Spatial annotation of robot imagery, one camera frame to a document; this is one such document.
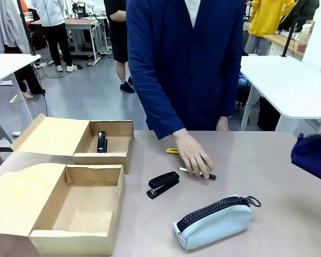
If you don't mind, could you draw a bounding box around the person's right hand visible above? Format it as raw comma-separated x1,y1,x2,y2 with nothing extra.
173,130,214,179

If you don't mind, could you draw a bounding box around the person's left hand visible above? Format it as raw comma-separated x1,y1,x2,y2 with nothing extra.
216,116,230,132

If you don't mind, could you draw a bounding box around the black and white pen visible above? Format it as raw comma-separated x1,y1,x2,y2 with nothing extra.
178,166,217,180

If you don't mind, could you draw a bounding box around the navy blue zipper pouch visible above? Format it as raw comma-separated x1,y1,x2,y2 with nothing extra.
291,133,321,185

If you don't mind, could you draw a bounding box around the cardboard box holding stapler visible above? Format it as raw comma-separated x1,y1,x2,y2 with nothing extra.
11,112,135,175

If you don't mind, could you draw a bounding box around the person's right forearm blue sleeve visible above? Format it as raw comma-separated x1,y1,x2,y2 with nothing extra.
145,104,188,140

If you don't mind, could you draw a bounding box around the large cardboard box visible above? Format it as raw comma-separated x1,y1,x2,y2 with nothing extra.
0,162,126,256

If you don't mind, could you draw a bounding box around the black stapler with logo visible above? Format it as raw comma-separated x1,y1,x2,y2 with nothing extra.
146,171,181,200

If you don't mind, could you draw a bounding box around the black bag under table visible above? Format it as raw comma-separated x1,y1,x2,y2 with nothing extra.
256,96,281,132

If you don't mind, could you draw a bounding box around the light blue zipper pouch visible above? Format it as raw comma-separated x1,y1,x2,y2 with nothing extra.
172,194,262,251

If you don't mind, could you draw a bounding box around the large white table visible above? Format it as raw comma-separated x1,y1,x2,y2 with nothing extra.
239,55,321,132

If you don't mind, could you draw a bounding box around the person in blue jacket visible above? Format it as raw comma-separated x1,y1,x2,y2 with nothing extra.
125,0,244,140

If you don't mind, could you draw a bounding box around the slim black stapler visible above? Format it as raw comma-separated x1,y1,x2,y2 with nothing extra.
96,131,108,154

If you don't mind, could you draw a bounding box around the wooden counter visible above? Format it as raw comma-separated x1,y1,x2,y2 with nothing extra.
263,33,305,57

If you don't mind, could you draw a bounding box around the person in yellow hoodie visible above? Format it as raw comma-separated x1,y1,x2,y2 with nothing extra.
244,0,295,56

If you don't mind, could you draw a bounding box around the clear bottle with red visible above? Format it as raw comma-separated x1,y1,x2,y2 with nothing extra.
296,24,310,53

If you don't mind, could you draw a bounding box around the person in black shorts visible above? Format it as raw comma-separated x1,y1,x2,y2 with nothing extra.
104,0,136,94

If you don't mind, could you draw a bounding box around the person in dark jacket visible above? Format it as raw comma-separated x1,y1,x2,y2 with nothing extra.
279,0,320,33

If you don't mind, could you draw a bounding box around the white workbench desk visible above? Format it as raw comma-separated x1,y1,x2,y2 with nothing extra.
30,17,109,62

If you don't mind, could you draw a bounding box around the person in white shirt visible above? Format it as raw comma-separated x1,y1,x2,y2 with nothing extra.
32,0,78,73

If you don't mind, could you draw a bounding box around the thin black stand pole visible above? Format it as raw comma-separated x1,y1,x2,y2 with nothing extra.
17,0,48,116

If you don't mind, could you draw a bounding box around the white table with round leg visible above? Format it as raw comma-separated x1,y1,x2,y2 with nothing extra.
0,54,42,122

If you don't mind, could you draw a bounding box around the person in grey coat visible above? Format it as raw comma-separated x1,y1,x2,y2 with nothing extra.
0,0,46,99

